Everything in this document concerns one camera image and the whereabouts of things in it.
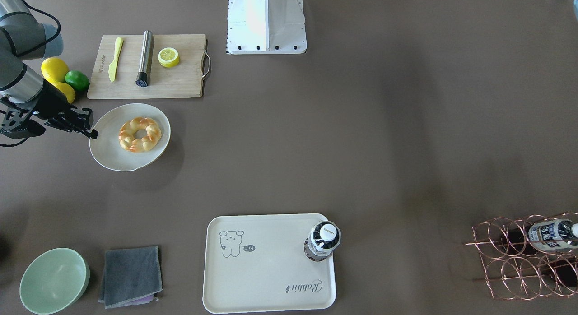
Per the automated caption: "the green lime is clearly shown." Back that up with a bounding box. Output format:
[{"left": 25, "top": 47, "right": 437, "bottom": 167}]
[{"left": 65, "top": 70, "right": 90, "bottom": 92}]

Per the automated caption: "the cream rabbit tray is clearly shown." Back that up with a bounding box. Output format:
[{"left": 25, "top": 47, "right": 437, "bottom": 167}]
[{"left": 203, "top": 213, "right": 336, "bottom": 314}]

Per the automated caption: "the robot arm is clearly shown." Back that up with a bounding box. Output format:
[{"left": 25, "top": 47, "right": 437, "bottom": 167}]
[{"left": 0, "top": 0, "right": 98, "bottom": 144}]

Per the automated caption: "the yellow lemon lower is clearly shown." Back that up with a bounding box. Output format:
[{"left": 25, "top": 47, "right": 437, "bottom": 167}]
[{"left": 50, "top": 82, "right": 76, "bottom": 104}]

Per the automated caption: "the twisted glazed donut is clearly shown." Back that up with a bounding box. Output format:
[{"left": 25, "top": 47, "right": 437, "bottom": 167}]
[{"left": 118, "top": 117, "right": 162, "bottom": 153}]

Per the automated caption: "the mint green bowl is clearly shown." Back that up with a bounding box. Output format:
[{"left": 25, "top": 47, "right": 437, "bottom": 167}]
[{"left": 20, "top": 248, "right": 90, "bottom": 315}]

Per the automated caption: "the half lemon slice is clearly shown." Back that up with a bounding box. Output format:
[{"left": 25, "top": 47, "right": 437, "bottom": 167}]
[{"left": 158, "top": 47, "right": 180, "bottom": 68}]

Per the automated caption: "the white plate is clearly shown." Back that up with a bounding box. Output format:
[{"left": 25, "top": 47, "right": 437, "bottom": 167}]
[{"left": 89, "top": 103, "right": 171, "bottom": 171}]

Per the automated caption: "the bamboo cutting board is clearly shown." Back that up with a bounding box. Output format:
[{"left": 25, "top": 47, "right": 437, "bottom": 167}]
[{"left": 87, "top": 34, "right": 207, "bottom": 100}]

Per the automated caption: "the dark drink bottle in rack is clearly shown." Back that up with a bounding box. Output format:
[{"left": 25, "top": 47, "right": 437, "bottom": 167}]
[{"left": 499, "top": 219, "right": 578, "bottom": 255}]

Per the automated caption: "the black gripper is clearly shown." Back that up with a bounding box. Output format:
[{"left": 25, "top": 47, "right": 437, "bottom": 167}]
[{"left": 33, "top": 80, "right": 99, "bottom": 139}]

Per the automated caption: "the grey folded cloth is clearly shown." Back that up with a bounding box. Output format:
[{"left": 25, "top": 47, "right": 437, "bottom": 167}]
[{"left": 98, "top": 245, "right": 163, "bottom": 309}]

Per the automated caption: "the copper wire bottle rack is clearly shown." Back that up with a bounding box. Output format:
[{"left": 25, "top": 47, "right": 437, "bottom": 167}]
[{"left": 469, "top": 212, "right": 577, "bottom": 301}]

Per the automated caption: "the dark drink bottle on tray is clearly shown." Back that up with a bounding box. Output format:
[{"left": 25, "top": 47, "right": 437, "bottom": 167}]
[{"left": 303, "top": 220, "right": 341, "bottom": 262}]

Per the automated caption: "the yellow lemon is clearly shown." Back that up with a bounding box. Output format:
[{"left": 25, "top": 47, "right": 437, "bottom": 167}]
[
  {"left": 41, "top": 57, "right": 70, "bottom": 83},
  {"left": 50, "top": 82, "right": 76, "bottom": 104}
]

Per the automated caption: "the yellow lemon upper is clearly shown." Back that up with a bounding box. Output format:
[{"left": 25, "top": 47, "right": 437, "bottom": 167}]
[{"left": 41, "top": 57, "right": 70, "bottom": 83}]

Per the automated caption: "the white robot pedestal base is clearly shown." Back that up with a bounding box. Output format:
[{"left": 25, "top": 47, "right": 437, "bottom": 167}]
[{"left": 226, "top": 0, "right": 308, "bottom": 55}]

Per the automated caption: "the steel muddler black tip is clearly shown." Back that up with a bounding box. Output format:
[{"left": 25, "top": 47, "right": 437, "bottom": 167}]
[{"left": 135, "top": 30, "right": 154, "bottom": 88}]

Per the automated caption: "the yellow plastic knife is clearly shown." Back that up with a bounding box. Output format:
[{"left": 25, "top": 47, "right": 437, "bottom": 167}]
[{"left": 108, "top": 37, "right": 124, "bottom": 82}]

